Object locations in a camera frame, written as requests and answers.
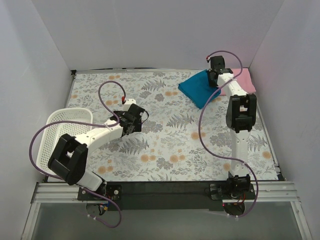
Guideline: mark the aluminium table frame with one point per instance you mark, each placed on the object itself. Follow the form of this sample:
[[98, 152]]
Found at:
[[74, 212]]

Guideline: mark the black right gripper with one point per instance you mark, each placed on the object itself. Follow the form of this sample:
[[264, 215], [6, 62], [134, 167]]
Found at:
[[213, 78]]

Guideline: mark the floral patterned table mat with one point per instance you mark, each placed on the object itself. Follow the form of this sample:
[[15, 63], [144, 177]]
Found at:
[[178, 141]]

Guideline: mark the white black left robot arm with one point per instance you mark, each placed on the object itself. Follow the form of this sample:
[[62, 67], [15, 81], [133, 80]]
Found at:
[[69, 157]]

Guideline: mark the folded pink t shirt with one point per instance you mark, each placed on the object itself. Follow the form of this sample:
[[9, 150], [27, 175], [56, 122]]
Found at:
[[244, 80]]

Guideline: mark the teal blue t shirt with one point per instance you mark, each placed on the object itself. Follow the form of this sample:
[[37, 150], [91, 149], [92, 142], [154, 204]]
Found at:
[[197, 89]]

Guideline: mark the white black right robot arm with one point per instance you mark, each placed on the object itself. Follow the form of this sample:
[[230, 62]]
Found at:
[[240, 118]]

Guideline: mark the black front mounting rail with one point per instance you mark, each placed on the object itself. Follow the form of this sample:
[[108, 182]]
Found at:
[[171, 195]]

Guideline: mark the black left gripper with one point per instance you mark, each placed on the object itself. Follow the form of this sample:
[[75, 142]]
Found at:
[[137, 122]]

